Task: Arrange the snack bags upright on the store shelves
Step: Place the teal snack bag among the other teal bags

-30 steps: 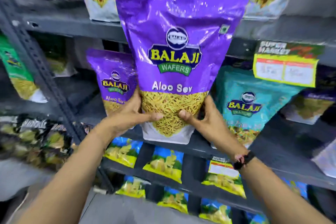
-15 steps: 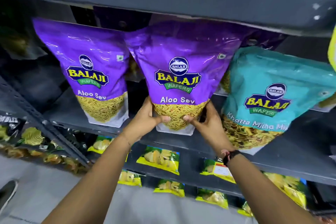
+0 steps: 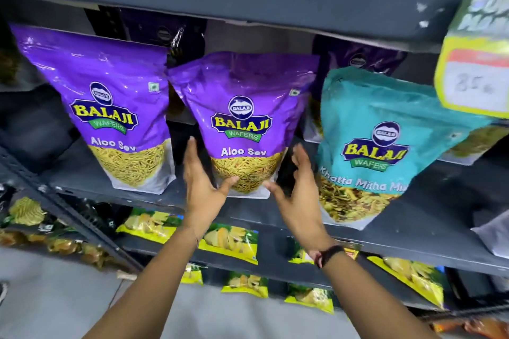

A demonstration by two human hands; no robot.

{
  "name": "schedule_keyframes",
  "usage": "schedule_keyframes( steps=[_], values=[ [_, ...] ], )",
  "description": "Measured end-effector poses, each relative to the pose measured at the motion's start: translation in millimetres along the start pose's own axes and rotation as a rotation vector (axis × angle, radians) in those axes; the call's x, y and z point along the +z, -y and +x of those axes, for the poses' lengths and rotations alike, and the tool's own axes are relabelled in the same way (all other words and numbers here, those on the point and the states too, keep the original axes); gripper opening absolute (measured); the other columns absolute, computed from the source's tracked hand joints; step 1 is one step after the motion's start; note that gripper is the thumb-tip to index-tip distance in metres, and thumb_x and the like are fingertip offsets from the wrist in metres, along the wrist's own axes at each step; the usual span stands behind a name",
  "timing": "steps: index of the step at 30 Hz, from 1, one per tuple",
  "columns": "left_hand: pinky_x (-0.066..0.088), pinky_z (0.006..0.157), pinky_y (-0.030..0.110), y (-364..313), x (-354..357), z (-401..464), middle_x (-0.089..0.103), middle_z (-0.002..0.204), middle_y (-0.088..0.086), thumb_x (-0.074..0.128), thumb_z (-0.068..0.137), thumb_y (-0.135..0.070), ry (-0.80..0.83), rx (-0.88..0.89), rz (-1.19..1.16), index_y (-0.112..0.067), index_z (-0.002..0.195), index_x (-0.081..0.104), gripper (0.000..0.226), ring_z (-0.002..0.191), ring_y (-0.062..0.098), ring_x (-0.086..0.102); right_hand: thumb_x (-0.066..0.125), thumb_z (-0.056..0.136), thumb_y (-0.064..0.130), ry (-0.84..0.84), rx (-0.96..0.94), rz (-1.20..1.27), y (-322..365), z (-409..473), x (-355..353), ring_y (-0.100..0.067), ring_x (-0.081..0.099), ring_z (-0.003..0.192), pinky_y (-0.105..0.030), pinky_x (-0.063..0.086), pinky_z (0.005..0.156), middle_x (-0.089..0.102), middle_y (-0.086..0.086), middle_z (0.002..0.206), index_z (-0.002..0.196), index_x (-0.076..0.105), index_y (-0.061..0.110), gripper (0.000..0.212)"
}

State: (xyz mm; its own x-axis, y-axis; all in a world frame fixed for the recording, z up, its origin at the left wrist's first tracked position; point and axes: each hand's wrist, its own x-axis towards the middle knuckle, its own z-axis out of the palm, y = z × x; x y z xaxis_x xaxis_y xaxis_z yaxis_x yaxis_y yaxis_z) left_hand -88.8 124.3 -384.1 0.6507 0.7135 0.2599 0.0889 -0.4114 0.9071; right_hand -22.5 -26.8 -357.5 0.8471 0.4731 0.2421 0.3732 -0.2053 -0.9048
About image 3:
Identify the dark purple snack packet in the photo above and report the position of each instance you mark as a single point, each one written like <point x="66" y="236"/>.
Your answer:
<point x="358" y="52"/>
<point x="159" y="31"/>

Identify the row of orange snack packets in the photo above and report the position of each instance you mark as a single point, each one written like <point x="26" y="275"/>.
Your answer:
<point x="67" y="247"/>

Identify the person's right hand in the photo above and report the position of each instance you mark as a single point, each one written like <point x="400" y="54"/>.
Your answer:
<point x="304" y="207"/>

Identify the teal snack packet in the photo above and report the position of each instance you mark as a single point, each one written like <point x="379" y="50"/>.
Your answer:
<point x="370" y="132"/>

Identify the green chip packet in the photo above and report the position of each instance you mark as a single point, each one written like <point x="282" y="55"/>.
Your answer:
<point x="27" y="211"/>

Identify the person's right forearm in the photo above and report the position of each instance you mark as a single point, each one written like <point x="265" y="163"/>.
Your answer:
<point x="373" y="299"/>

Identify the white packet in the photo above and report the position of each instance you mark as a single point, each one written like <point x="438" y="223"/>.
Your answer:
<point x="495" y="237"/>

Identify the person's left thumb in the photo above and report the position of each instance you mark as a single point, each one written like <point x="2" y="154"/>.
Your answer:
<point x="228" y="185"/>

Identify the row of yellow chip packets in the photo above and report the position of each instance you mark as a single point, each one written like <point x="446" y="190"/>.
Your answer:
<point x="228" y="239"/>

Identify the person's left hand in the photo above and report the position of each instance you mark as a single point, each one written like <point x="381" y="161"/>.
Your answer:
<point x="201" y="199"/>

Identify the snack packet with clear window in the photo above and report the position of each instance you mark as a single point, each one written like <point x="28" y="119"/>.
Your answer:
<point x="475" y="144"/>

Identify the person's left forearm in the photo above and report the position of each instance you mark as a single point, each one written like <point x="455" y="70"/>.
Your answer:
<point x="151" y="287"/>

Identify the person's right thumb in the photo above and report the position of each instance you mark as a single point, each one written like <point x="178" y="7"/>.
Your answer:
<point x="274" y="189"/>

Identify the black wristband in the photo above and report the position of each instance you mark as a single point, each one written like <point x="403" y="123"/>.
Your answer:
<point x="330" y="254"/>

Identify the yellow green price tag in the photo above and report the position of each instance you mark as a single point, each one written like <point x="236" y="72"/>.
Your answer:
<point x="473" y="68"/>

